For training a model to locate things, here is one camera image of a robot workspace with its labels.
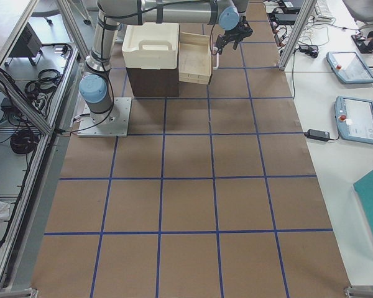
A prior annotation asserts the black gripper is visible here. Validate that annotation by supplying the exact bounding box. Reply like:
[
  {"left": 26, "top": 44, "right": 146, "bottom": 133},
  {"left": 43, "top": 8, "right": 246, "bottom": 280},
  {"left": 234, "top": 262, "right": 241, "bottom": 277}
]
[{"left": 216, "top": 16, "right": 253, "bottom": 55}]

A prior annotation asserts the white drawer handle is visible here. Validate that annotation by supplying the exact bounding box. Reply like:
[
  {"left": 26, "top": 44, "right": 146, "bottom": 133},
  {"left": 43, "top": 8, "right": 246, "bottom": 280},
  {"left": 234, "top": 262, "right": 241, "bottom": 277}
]
[{"left": 213, "top": 53, "right": 219, "bottom": 70}]

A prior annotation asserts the brown wooden drawer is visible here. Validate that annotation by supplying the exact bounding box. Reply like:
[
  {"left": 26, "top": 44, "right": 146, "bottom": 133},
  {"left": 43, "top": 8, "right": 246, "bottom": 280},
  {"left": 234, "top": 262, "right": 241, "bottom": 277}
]
[{"left": 178, "top": 32, "right": 212, "bottom": 85}]

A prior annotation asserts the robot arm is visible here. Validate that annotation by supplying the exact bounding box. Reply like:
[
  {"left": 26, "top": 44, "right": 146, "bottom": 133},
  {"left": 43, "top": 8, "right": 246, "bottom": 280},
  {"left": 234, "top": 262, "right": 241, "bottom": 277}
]
[{"left": 79, "top": 1, "right": 252, "bottom": 129}]

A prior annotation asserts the dark wooden drawer cabinet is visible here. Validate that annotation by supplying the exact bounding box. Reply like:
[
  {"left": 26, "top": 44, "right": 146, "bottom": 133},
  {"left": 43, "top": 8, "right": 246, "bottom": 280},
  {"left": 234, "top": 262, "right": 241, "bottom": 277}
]
[{"left": 126, "top": 68, "right": 179, "bottom": 97}]

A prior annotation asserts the white plastic tray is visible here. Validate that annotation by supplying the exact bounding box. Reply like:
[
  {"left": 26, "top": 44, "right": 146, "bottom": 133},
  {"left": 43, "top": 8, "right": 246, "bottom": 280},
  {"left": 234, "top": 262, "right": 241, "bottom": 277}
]
[{"left": 122, "top": 23, "right": 180, "bottom": 70}]

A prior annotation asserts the upper teach pendant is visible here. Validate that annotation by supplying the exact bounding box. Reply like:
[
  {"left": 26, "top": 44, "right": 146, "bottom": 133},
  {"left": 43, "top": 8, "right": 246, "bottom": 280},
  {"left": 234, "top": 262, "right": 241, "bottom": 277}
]
[{"left": 326, "top": 52, "right": 373, "bottom": 84}]

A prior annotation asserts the teach pendant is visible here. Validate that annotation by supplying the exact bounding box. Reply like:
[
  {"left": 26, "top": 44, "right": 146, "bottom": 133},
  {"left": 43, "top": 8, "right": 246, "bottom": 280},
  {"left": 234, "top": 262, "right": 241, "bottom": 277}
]
[
  {"left": 326, "top": 52, "right": 373, "bottom": 84},
  {"left": 334, "top": 96, "right": 373, "bottom": 145}
]

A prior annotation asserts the black power adapter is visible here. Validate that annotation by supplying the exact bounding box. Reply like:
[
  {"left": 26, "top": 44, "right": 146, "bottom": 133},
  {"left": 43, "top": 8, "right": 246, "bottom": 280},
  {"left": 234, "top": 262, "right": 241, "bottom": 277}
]
[{"left": 304, "top": 129, "right": 331, "bottom": 142}]

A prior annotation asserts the lower teach pendant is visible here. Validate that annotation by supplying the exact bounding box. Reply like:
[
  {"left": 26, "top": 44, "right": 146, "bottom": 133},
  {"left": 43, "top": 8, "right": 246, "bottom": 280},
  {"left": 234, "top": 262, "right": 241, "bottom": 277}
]
[{"left": 334, "top": 96, "right": 373, "bottom": 145}]

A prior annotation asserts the black electronics box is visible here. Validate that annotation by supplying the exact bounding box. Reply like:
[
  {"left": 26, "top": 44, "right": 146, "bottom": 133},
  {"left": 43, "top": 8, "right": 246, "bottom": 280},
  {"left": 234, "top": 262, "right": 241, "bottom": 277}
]
[{"left": 9, "top": 23, "right": 42, "bottom": 66}]

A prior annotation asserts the aluminium frame post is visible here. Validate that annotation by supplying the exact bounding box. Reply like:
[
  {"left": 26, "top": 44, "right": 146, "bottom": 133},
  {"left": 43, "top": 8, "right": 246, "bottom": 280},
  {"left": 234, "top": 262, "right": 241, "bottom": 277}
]
[{"left": 278, "top": 0, "right": 316, "bottom": 71}]

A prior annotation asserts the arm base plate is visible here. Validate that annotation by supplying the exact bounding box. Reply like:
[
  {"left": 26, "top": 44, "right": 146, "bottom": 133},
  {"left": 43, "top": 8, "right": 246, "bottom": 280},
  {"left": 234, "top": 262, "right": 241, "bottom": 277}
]
[{"left": 76, "top": 97, "right": 132, "bottom": 137}]

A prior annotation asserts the coiled black cable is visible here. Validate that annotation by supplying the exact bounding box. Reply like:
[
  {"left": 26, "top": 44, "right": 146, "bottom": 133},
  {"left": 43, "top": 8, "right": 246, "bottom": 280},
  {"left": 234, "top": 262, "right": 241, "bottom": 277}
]
[{"left": 9, "top": 127, "right": 38, "bottom": 155}]

